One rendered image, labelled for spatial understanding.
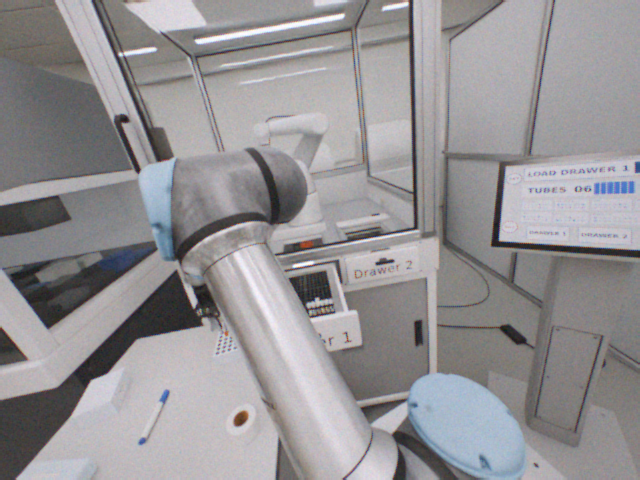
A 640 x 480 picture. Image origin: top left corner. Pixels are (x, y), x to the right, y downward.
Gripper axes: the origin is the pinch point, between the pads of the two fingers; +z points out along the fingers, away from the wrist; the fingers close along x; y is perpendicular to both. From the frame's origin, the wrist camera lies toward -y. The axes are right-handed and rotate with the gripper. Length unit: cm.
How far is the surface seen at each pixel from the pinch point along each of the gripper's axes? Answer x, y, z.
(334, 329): 35.1, 23.7, -5.4
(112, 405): -29.0, 16.1, 3.8
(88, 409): -33.7, 16.8, 1.9
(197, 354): -11.1, 1.4, 7.2
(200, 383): -7.0, 14.6, 7.3
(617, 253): 111, 34, -12
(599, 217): 113, 27, -20
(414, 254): 76, -3, -6
